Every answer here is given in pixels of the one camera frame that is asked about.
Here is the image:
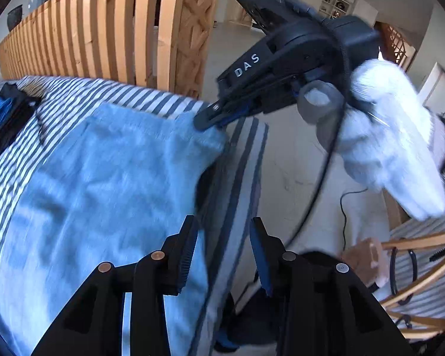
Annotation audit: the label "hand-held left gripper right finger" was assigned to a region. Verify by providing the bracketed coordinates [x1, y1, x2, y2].
[249, 217, 416, 356]

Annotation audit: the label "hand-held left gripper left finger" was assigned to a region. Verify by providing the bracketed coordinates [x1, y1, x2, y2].
[31, 215, 199, 356]

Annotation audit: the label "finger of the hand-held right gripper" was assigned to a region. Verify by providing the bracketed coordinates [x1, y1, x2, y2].
[193, 76, 297, 132]

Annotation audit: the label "light blue soft pants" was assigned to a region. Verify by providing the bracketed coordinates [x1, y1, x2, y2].
[0, 102, 228, 356]

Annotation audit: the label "person's right hand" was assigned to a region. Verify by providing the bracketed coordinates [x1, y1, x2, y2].
[297, 57, 445, 221]

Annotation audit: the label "blue white striped bedspread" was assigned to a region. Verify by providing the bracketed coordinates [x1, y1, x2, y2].
[0, 75, 269, 356]

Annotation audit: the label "carved wooden screen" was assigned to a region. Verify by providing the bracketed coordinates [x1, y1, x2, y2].
[376, 22, 418, 69]

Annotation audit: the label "wooden slatted divider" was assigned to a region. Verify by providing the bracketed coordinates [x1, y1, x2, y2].
[0, 0, 223, 99]

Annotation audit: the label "wooden rattan chair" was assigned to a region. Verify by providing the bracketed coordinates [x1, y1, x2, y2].
[339, 215, 445, 342]

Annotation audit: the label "dark grey vase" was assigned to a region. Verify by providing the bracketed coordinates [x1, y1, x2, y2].
[7, 5, 24, 32]

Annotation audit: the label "white wall shelf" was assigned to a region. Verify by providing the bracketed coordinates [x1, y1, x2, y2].
[317, 0, 353, 19]

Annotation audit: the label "black floor cable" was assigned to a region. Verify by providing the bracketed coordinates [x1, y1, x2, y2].
[339, 191, 368, 249]

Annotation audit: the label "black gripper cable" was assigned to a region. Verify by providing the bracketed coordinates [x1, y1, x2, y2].
[284, 18, 351, 247]

